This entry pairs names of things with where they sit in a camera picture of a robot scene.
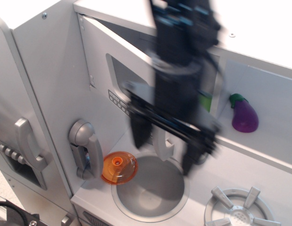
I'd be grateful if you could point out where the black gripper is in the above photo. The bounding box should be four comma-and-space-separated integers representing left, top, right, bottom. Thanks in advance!
126, 67, 221, 176

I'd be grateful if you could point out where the white toy microwave door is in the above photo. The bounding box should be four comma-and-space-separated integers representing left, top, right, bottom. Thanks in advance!
78, 14, 198, 163

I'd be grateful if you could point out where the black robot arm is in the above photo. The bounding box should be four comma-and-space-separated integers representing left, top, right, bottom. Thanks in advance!
124, 0, 220, 176

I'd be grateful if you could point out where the grey toy faucet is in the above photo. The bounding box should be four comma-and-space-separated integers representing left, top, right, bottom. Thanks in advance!
195, 141, 210, 165

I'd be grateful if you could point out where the round silver toy sink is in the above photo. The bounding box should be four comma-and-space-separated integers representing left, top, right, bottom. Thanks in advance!
111, 152, 190, 223

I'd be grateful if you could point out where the green toy pear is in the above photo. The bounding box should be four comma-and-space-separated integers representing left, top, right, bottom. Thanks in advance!
199, 93, 212, 112

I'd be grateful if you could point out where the orange transparent plastic lid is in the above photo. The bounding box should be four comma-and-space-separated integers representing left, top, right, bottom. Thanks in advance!
101, 151, 138, 185

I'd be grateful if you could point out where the purple toy eggplant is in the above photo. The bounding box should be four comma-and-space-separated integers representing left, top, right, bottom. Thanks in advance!
229, 94, 259, 133

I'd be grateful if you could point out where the grey toy stove burner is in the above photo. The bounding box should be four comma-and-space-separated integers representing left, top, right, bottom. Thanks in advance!
204, 186, 281, 226

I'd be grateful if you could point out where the grey toy ice dispenser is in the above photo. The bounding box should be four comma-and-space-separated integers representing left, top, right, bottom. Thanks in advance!
0, 141, 47, 190

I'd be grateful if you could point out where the grey toy wall phone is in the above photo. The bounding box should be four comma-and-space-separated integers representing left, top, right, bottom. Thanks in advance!
69, 119, 104, 180

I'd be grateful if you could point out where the grey toy fridge handle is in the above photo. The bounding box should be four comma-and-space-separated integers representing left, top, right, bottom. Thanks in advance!
15, 117, 48, 171

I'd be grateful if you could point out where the black mount with screw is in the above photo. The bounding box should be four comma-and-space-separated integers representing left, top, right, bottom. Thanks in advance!
0, 201, 42, 226

